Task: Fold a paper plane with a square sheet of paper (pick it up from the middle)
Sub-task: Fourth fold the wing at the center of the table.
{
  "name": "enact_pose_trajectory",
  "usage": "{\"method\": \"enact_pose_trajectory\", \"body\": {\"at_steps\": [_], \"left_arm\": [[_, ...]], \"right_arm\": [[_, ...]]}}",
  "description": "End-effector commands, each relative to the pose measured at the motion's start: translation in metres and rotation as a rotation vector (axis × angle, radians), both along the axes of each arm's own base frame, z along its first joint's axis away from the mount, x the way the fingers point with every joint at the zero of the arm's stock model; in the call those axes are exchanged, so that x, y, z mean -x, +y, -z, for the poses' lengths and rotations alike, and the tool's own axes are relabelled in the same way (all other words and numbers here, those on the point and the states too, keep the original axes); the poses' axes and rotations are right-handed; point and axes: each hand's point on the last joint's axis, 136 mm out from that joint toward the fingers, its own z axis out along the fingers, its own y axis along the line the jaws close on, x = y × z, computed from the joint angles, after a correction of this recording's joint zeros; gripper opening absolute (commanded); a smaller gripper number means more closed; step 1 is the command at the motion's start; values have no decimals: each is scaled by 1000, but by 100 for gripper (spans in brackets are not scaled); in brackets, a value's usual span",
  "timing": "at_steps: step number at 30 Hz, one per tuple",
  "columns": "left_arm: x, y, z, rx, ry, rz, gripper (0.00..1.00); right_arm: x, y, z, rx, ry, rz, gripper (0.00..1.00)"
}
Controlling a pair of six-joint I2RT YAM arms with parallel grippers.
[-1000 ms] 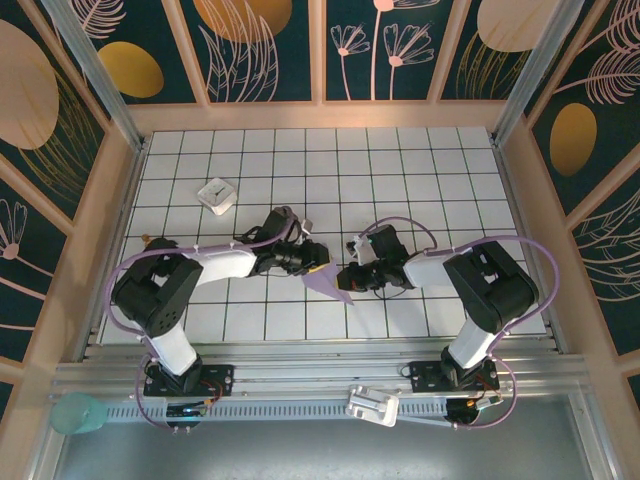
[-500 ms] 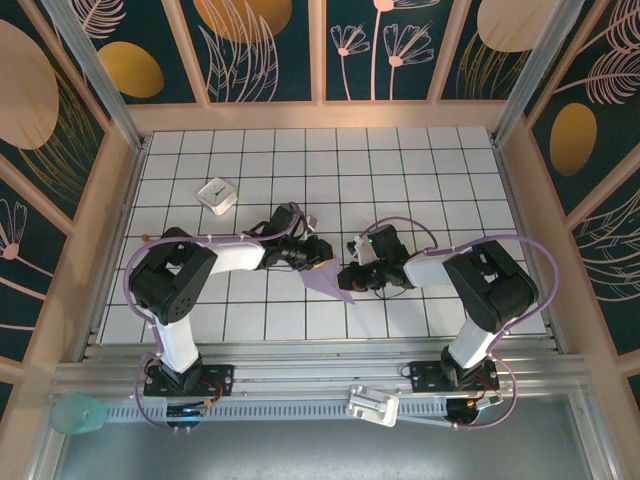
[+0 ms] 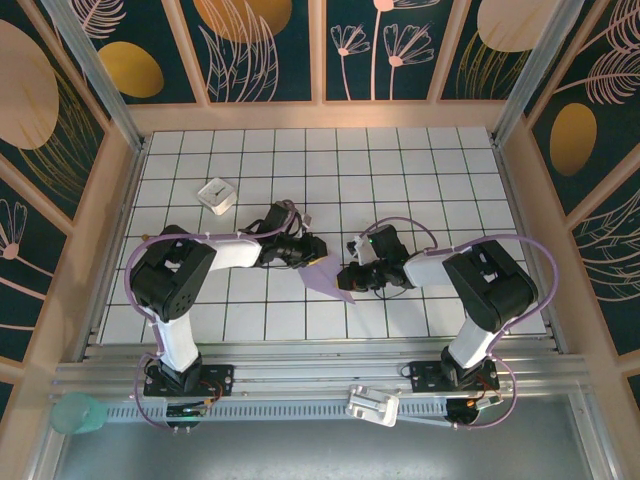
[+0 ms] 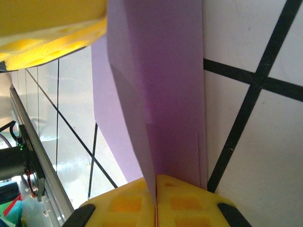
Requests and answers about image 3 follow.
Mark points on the aluminium rail frame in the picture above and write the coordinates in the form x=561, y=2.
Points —
x=310, y=372

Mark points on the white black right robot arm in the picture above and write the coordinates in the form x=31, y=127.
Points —
x=425, y=270

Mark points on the lilac paper sheet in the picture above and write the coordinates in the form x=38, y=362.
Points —
x=322, y=280

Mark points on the translucent teal cup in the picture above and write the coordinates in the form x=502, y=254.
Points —
x=75, y=412

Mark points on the white plastic bracket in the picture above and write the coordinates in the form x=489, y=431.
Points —
x=372, y=405

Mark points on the white square clock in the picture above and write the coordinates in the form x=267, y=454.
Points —
x=216, y=196

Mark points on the aluminium corner post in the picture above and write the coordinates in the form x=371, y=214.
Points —
x=532, y=75
x=102, y=85

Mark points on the small electronics board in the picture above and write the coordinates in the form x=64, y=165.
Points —
x=470, y=411
x=187, y=411

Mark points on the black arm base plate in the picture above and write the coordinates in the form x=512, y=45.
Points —
x=425, y=376
x=220, y=380

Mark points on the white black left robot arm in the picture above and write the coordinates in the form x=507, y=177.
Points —
x=235, y=254

